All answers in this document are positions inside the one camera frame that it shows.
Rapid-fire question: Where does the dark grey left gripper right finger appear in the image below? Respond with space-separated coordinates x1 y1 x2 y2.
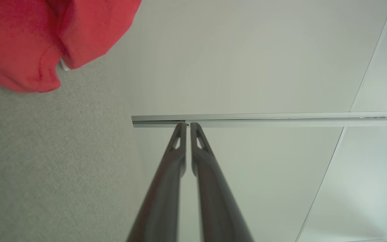
190 122 254 242

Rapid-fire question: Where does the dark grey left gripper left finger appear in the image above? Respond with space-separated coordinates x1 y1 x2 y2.
126 122 187 242

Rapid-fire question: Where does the red jersey with white sleeves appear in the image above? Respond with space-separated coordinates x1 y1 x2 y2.
0 0 142 93

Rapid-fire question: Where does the grey fabric sofa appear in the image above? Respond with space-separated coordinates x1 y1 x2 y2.
0 54 143 242

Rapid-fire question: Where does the grey partition frame post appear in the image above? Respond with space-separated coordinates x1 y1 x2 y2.
131 112 387 128

